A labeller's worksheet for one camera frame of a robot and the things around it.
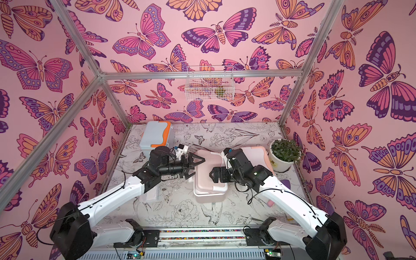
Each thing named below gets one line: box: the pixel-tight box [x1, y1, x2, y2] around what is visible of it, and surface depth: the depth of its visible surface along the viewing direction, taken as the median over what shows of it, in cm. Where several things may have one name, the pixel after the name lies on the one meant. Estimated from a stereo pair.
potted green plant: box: [268, 138, 303, 173], surface depth 86 cm
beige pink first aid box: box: [193, 149, 229, 204], surface depth 75 cm
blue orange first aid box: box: [139, 120, 175, 160], surface depth 97 cm
